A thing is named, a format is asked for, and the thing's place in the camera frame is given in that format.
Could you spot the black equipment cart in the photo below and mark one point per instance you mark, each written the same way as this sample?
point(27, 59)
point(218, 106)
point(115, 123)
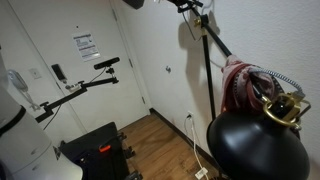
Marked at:
point(96, 163)

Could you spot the metal wall hook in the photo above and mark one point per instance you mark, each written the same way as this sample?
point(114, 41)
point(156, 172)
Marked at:
point(168, 69)

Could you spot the white light switch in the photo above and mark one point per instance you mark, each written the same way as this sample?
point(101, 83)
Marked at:
point(35, 73)

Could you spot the white paper notice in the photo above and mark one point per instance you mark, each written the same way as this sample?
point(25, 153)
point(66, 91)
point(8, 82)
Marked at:
point(86, 46)

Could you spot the dark baseboard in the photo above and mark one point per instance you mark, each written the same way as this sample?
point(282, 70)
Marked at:
point(173, 126)

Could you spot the white wall phone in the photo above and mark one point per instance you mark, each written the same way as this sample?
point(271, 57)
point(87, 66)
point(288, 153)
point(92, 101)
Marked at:
point(16, 80)

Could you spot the white wall outlet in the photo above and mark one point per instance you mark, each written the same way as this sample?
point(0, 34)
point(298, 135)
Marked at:
point(190, 115)

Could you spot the black stereo camera bar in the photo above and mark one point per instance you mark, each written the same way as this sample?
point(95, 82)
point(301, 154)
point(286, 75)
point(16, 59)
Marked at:
point(106, 63)

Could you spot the white power adapter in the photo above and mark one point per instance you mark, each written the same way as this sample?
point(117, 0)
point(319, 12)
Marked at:
point(201, 173)

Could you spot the white door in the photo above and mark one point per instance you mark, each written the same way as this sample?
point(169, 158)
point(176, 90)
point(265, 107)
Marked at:
point(110, 100)

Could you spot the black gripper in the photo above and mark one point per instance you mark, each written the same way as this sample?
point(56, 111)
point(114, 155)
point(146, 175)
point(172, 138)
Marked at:
point(175, 1)

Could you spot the black electronic door lock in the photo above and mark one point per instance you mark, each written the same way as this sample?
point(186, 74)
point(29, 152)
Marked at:
point(59, 71)

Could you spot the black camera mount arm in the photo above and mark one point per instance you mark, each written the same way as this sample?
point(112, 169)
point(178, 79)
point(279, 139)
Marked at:
point(66, 98)

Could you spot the black floor lamp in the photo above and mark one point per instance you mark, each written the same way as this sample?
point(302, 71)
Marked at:
point(256, 150)

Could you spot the orange cart latch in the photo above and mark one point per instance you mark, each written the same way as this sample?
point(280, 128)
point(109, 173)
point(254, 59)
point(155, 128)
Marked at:
point(105, 148)

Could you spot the red patterned cloth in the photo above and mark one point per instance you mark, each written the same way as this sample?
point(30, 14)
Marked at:
point(238, 90)

